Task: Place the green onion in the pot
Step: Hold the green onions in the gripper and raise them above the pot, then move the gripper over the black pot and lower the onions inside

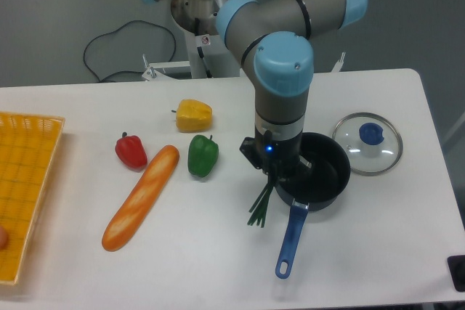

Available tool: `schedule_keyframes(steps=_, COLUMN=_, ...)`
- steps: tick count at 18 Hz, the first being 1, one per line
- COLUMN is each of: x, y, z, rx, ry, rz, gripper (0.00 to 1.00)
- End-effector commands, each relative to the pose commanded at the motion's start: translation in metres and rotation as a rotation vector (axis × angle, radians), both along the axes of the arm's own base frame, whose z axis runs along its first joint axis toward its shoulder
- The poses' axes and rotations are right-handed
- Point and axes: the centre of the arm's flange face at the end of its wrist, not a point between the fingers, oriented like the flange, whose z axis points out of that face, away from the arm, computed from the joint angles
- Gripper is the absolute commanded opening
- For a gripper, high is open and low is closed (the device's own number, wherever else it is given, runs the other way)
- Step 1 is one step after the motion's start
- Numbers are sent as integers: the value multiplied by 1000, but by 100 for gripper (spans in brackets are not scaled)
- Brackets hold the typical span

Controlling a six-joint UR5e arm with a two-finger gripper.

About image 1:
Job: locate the red bell pepper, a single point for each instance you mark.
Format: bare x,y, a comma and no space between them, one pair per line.
131,152

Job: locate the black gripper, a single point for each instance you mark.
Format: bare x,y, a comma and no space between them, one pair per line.
281,158

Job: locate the green onion bunch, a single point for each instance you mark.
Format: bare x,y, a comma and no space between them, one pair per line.
258,210

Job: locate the yellow woven basket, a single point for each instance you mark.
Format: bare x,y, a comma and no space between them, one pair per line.
28,146

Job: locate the glass lid blue knob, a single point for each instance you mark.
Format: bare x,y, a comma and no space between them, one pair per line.
372,143

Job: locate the orange baguette bread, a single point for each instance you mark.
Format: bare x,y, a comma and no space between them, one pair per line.
129,217

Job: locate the yellow bell pepper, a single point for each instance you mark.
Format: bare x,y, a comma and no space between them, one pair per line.
193,115

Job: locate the brown egg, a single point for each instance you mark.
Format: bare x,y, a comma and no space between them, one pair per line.
4,237

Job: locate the black corner device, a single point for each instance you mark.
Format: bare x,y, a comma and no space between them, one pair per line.
456,265

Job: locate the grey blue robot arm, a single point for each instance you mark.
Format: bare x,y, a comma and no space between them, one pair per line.
271,43

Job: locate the green bell pepper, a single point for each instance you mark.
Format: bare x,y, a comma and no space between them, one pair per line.
202,155

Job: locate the black pot blue handle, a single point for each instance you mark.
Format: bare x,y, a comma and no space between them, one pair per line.
330,176

